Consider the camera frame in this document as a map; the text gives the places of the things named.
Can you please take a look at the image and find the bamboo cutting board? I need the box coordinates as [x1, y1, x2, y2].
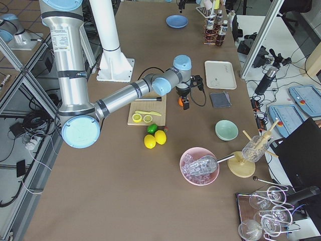
[127, 95, 167, 126]

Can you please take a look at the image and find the cream rabbit tray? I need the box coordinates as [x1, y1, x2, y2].
[205, 60, 237, 90]

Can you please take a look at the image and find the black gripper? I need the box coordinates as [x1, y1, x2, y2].
[177, 0, 186, 13]
[176, 82, 190, 110]

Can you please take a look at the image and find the upper whole lemon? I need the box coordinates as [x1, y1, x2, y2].
[154, 130, 167, 145]

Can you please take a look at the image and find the lower blue teach pendant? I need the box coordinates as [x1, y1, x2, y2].
[268, 104, 306, 138]

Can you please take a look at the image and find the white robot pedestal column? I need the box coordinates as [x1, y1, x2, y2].
[90, 0, 134, 82]

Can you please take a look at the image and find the blue round plate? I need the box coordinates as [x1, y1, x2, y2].
[166, 15, 189, 29]

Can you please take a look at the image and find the steel muddler black tip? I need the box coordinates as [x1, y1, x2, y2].
[135, 97, 162, 101]

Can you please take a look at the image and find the grey folded cloth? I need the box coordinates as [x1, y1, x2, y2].
[210, 92, 232, 108]

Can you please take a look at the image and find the black thermos bottle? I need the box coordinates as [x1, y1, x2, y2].
[254, 67, 279, 95]

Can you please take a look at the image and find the back left tea bottle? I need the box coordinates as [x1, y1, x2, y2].
[216, 10, 223, 26]

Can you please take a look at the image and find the green lime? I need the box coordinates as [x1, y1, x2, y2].
[147, 124, 158, 134]

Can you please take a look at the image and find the mint green bowl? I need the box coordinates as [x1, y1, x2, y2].
[215, 120, 239, 141]

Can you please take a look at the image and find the tea bottle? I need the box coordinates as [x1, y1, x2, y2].
[216, 20, 228, 46]
[204, 15, 216, 44]
[216, 10, 223, 26]

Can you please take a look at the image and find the blue teach pendant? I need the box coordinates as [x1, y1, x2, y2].
[288, 85, 320, 117]
[268, 104, 306, 138]

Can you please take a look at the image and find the whole lemon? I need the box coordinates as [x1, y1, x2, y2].
[154, 130, 167, 145]
[143, 134, 156, 149]

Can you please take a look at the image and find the wooden cup stand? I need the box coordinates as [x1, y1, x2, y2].
[228, 119, 278, 178]

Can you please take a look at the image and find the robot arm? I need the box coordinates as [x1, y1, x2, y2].
[40, 1, 192, 149]

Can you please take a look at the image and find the glass on wooden stand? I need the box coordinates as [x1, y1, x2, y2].
[242, 136, 269, 163]

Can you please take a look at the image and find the orange mandarin fruit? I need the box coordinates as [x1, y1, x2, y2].
[178, 98, 184, 106]

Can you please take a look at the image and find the lower lemon half slice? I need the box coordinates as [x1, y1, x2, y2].
[132, 113, 142, 123]

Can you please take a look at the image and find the yellow plastic knife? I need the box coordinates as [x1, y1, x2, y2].
[134, 110, 162, 116]

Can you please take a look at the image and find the front tea bottle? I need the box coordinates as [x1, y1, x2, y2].
[216, 20, 228, 46]

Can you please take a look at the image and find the lower whole lemon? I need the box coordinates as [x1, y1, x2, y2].
[143, 134, 156, 149]

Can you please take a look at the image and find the back right tea bottle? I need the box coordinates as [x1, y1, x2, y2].
[204, 15, 216, 44]

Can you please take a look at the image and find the upper lemon half slice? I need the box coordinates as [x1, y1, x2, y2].
[143, 114, 153, 124]

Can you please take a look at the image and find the white wire cup rack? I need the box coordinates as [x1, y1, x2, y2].
[196, 0, 221, 19]

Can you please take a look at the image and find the metal ice scoop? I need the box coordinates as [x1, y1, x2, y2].
[184, 154, 235, 176]

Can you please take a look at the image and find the wine glass rack tray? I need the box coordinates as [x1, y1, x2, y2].
[236, 184, 301, 240]

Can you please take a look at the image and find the copper wire bottle rack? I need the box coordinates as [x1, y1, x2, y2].
[203, 14, 223, 45]

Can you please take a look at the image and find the upper blue teach pendant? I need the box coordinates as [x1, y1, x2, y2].
[288, 85, 320, 117]

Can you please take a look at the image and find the pink ice bowl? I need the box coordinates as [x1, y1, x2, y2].
[180, 147, 220, 186]

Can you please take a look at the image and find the lemon half slice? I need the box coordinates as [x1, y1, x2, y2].
[143, 114, 153, 124]
[132, 113, 142, 123]

